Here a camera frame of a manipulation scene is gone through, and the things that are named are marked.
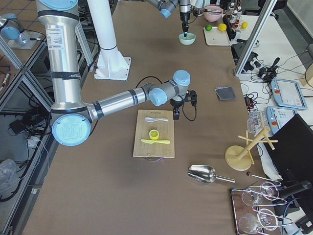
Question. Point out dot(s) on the wooden cutting board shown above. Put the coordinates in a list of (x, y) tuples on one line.
[(166, 132)]

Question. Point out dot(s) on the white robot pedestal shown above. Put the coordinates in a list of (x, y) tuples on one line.
[(111, 64)]

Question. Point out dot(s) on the black monitor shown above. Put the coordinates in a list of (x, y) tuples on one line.
[(293, 153)]

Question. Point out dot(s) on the lemon half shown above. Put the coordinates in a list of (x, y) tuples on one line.
[(154, 134)]

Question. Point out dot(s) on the yellow plastic knife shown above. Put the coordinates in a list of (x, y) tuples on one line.
[(155, 141)]

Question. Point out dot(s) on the yellow lemon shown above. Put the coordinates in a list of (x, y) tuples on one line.
[(222, 27)]

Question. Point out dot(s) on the teach pendant far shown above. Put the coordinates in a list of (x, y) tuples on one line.
[(288, 93)]

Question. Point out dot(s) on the white ceramic spoon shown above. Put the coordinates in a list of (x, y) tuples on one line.
[(150, 119)]

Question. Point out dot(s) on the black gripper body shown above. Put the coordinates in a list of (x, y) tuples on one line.
[(176, 104), (183, 16)]

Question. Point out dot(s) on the pink bowl with ice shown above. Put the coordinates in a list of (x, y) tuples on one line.
[(212, 13)]

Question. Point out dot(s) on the green lime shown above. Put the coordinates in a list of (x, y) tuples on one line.
[(208, 28)]

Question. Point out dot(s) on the metal scoop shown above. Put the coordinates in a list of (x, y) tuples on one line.
[(206, 174)]

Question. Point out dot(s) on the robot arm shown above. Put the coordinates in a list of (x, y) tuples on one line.
[(166, 7), (73, 118)]

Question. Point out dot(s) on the teach pendant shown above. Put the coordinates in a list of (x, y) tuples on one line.
[(278, 116), (288, 93)]

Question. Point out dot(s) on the wine glass rack tray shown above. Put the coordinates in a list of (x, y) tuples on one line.
[(253, 209)]

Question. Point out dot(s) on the teach pendant near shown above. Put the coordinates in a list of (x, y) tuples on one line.
[(278, 116)]

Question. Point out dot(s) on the cream tray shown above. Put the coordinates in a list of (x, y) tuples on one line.
[(214, 37)]

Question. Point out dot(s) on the wooden cup stand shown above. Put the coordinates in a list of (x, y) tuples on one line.
[(240, 158)]

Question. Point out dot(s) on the aluminium frame post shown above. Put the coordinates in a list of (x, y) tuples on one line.
[(262, 18)]

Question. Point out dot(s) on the grey folded cloth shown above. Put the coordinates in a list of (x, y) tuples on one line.
[(225, 93)]

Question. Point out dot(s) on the light green bowl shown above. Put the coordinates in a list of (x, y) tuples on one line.
[(187, 39)]

